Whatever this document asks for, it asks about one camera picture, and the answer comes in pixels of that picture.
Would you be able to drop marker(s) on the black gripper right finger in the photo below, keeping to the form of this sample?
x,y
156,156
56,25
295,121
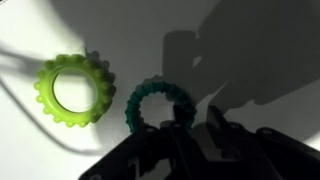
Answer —
x,y
260,156

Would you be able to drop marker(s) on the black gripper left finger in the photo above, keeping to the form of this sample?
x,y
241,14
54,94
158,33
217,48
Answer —
x,y
160,153

